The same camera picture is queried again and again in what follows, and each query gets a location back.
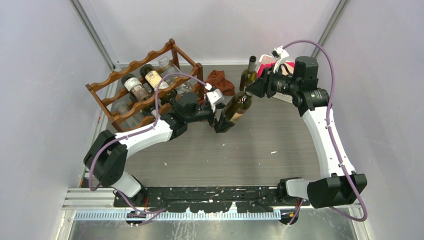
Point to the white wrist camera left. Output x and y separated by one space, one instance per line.
214 96

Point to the beige cloth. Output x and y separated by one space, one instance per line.
287 70

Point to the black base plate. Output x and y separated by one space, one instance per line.
215 199

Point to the green wine bottle silver neck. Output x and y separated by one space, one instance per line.
149 73

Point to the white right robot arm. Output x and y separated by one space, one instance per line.
339 180

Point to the dark green wine bottle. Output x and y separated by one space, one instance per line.
249 75

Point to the clear glass bottle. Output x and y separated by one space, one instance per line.
130 122

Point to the dark wine bottle cream label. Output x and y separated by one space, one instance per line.
135 88

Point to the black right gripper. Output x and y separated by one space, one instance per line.
257 88

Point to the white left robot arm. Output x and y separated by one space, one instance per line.
107 156

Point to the pink cloth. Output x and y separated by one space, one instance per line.
263 67

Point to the wooden wine rack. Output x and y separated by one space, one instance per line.
127 98

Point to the brown suede cloth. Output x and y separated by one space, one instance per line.
218 80

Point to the aluminium frame rail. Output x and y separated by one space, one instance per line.
105 204

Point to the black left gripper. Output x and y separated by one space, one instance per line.
223 123

